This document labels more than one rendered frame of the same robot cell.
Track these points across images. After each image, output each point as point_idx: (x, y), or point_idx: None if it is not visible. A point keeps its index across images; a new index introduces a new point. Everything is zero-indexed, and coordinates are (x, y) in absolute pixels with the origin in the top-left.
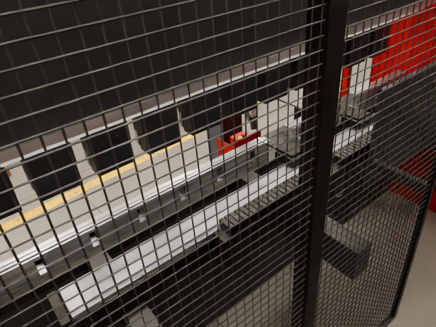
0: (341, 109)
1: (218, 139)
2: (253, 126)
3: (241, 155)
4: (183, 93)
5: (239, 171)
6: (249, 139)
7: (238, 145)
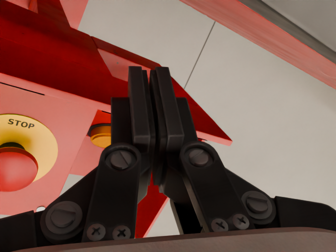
0: None
1: (144, 236)
2: (189, 118)
3: None
4: None
5: None
6: (104, 92)
7: (196, 119)
